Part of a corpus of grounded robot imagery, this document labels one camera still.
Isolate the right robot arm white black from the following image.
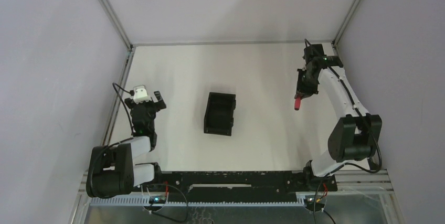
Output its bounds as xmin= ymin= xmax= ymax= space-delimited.
xmin=294 ymin=56 xmax=382 ymax=190

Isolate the aluminium left frame rail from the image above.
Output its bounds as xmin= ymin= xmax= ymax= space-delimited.
xmin=98 ymin=0 xmax=134 ymax=145

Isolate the left controller board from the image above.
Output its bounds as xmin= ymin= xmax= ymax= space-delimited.
xmin=149 ymin=196 xmax=167 ymax=205

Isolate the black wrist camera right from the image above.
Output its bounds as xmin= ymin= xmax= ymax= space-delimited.
xmin=303 ymin=44 xmax=325 ymax=63

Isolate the right controller board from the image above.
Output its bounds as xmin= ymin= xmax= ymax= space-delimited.
xmin=304 ymin=198 xmax=324 ymax=206

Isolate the white slotted cable duct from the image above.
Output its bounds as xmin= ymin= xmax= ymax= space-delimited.
xmin=90 ymin=195 xmax=306 ymax=207

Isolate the aluminium frame rail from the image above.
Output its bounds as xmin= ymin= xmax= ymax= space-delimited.
xmin=98 ymin=0 xmax=134 ymax=145
xmin=132 ymin=40 xmax=334 ymax=47
xmin=332 ymin=0 xmax=362 ymax=50

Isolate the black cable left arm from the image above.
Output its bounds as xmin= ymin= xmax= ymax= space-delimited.
xmin=112 ymin=82 xmax=135 ymax=136

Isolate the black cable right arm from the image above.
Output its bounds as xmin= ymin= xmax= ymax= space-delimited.
xmin=326 ymin=66 xmax=383 ymax=175

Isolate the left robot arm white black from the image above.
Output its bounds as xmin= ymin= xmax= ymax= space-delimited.
xmin=86 ymin=87 xmax=166 ymax=199

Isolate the controller board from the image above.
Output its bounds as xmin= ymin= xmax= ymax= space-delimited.
xmin=149 ymin=196 xmax=167 ymax=205
xmin=304 ymin=198 xmax=324 ymax=206

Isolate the aluminium right frame rail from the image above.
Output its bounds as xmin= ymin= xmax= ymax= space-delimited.
xmin=332 ymin=0 xmax=362 ymax=50

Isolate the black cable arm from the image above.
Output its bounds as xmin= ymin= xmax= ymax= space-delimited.
xmin=326 ymin=66 xmax=383 ymax=175
xmin=112 ymin=82 xmax=135 ymax=136

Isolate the black plastic bin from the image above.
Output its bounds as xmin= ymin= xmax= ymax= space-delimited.
xmin=204 ymin=92 xmax=236 ymax=136

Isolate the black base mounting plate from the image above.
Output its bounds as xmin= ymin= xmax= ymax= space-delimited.
xmin=154 ymin=170 xmax=338 ymax=202

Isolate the aluminium back frame rail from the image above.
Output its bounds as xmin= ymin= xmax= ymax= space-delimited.
xmin=132 ymin=40 xmax=334 ymax=47

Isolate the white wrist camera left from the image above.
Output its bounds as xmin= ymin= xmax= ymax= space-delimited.
xmin=133 ymin=85 xmax=152 ymax=104

